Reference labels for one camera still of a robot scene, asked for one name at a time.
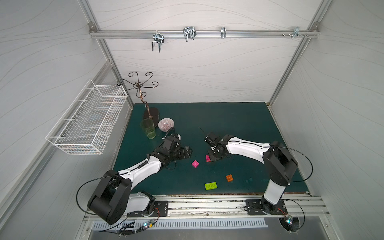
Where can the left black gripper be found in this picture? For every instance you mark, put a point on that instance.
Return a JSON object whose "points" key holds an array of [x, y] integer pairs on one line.
{"points": [[181, 152]]}

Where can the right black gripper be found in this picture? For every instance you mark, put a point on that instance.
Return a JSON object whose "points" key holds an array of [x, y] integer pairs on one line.
{"points": [[214, 151]]}

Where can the wide lime green brick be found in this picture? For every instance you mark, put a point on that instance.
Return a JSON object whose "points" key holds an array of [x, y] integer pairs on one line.
{"points": [[211, 186]]}

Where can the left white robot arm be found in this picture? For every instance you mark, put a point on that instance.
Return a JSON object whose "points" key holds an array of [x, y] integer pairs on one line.
{"points": [[112, 197]]}

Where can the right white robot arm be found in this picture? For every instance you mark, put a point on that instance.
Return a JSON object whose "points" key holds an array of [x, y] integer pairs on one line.
{"points": [[278, 161]]}

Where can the striped ceramic bowl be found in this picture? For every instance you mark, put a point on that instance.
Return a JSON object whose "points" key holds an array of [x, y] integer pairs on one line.
{"points": [[166, 124]]}

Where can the dark orange brick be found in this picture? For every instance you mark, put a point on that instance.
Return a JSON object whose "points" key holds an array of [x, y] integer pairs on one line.
{"points": [[229, 178]]}

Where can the green plastic cup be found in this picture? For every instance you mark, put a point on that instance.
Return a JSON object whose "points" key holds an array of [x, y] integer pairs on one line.
{"points": [[148, 127]]}

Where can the metal hook stand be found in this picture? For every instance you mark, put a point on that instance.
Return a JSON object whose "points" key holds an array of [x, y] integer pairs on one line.
{"points": [[150, 113]]}

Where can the metal hook one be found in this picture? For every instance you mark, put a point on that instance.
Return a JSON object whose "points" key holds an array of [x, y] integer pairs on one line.
{"points": [[158, 40]]}

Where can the metal hook two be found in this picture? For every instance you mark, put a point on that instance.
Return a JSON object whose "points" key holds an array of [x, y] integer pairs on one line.
{"points": [[189, 33]]}

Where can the metal hook three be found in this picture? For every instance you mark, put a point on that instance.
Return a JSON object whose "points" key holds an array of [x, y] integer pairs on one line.
{"points": [[223, 32]]}

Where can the aluminium cross bar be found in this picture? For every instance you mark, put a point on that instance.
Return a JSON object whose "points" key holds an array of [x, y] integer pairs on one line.
{"points": [[201, 34]]}

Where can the metal hook four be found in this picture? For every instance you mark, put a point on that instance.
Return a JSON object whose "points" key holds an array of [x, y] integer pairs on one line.
{"points": [[296, 33]]}

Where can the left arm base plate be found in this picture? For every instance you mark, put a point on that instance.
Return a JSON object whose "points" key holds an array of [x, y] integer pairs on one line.
{"points": [[154, 210]]}

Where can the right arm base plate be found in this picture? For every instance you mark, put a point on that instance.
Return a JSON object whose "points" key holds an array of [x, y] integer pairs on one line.
{"points": [[259, 207]]}

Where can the white wire basket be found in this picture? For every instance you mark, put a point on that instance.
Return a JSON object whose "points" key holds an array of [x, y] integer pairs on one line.
{"points": [[85, 127]]}

